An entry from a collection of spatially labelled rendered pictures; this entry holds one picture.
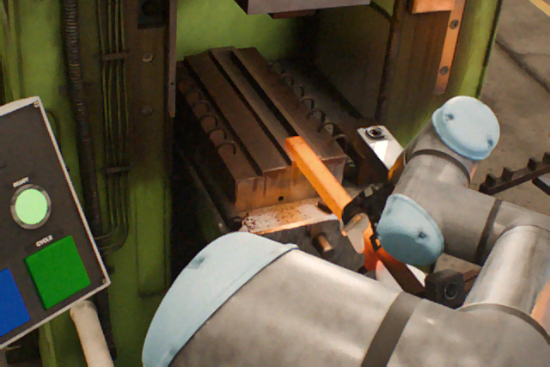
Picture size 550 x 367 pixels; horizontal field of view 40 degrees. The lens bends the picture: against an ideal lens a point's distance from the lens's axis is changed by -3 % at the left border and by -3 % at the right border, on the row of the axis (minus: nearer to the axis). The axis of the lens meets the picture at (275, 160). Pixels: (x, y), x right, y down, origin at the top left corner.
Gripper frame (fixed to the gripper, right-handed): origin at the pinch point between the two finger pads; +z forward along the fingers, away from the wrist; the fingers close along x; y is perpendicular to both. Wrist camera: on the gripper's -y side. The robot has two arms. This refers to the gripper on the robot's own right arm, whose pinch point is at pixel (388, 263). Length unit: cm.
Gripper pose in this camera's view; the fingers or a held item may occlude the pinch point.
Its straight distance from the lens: 110.3
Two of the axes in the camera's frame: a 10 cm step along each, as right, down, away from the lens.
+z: -3.9, -5.4, 7.4
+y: -0.7, 8.3, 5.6
